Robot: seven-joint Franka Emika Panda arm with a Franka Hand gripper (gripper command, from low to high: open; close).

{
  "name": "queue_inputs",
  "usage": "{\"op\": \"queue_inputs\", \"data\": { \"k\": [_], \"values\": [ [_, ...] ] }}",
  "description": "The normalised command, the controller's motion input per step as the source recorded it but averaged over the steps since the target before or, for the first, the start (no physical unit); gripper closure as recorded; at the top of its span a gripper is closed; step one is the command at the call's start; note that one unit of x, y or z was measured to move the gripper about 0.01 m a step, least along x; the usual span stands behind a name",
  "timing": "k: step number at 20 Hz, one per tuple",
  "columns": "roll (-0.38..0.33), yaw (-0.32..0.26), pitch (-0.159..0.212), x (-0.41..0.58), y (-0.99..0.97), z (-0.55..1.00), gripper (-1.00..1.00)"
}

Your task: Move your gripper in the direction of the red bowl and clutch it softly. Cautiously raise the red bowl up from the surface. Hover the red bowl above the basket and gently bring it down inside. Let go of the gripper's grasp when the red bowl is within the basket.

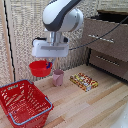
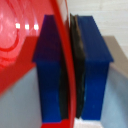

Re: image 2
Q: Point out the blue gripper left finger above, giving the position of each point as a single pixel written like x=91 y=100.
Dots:
x=48 y=66

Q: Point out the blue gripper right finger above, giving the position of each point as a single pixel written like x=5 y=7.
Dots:
x=93 y=63

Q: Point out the red bowl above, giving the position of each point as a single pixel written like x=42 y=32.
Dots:
x=20 y=43

